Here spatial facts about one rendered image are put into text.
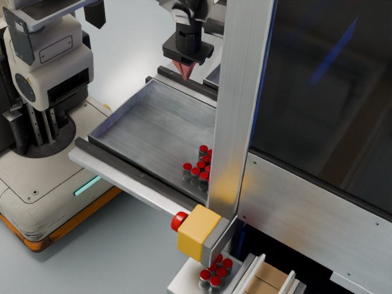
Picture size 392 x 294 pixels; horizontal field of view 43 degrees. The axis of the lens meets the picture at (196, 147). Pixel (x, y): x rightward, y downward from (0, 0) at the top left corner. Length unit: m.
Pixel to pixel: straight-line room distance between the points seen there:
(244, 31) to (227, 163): 0.26
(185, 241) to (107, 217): 1.28
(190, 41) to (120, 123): 0.32
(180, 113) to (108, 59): 1.65
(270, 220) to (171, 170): 0.36
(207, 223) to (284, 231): 0.14
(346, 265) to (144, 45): 2.32
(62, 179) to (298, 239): 1.24
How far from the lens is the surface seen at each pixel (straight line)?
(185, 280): 1.02
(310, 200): 0.80
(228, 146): 0.81
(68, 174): 1.98
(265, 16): 0.64
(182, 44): 1.09
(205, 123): 1.28
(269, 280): 0.98
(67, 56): 1.64
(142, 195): 1.13
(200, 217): 0.92
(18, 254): 2.15
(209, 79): 1.39
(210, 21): 1.03
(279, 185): 0.81
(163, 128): 1.27
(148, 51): 2.96
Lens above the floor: 1.79
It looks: 48 degrees down
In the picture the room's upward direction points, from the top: 3 degrees clockwise
